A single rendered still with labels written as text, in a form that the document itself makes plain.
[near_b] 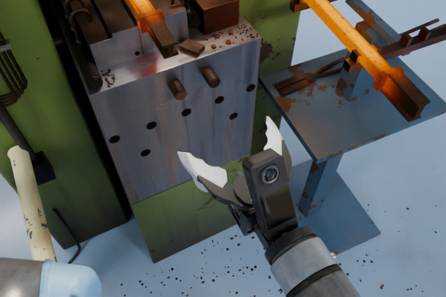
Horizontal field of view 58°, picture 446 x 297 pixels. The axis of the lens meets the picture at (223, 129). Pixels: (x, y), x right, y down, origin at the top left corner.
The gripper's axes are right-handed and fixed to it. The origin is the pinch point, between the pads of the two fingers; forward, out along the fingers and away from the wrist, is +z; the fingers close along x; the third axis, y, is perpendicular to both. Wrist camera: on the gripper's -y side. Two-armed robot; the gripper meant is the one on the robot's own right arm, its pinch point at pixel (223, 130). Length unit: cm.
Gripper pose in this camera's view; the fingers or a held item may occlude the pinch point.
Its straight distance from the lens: 60.9
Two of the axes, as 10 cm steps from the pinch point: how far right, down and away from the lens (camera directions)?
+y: 0.0, 6.1, 7.9
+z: -4.5, -7.1, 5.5
